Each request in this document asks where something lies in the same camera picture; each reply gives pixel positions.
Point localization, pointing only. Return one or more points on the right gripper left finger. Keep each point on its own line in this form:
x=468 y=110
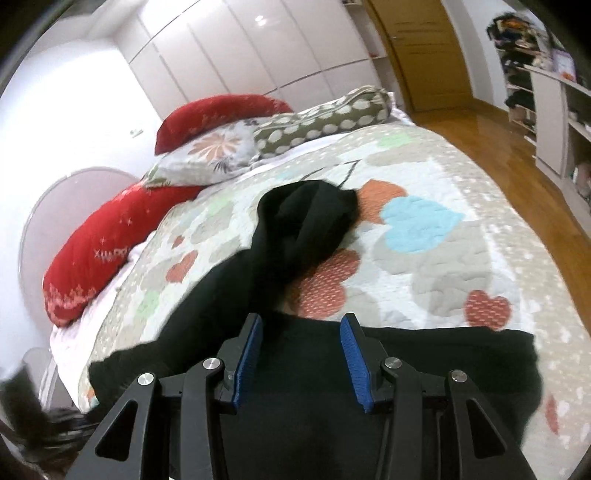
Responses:
x=156 y=419

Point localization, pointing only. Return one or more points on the small red pillow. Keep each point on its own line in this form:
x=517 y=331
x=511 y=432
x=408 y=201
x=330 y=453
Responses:
x=203 y=115

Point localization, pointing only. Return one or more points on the black pants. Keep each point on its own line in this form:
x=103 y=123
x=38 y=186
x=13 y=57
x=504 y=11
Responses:
x=300 y=418

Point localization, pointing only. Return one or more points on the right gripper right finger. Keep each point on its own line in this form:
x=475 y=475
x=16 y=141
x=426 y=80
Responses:
x=438 y=427

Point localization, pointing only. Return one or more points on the round white headboard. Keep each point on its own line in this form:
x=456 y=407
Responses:
x=59 y=211

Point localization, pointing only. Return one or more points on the white bed sheet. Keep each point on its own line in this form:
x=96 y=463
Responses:
x=72 y=345

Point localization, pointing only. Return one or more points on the floral grey pillow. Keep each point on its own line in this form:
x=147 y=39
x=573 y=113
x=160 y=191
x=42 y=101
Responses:
x=213 y=157

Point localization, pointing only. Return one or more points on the brown wooden door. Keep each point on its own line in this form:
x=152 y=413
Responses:
x=426 y=53

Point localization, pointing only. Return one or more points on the large red pillow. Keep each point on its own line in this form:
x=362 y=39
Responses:
x=99 y=247

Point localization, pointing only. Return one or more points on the green dotted pillow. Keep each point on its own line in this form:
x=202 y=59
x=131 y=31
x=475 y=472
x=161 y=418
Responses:
x=364 y=106

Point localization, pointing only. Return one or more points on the white shelf unit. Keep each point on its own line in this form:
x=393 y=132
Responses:
x=549 y=98

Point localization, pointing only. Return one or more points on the white wardrobe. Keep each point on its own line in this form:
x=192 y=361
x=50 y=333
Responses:
x=302 y=52

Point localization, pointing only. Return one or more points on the heart patterned quilt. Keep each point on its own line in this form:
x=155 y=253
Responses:
x=437 y=245

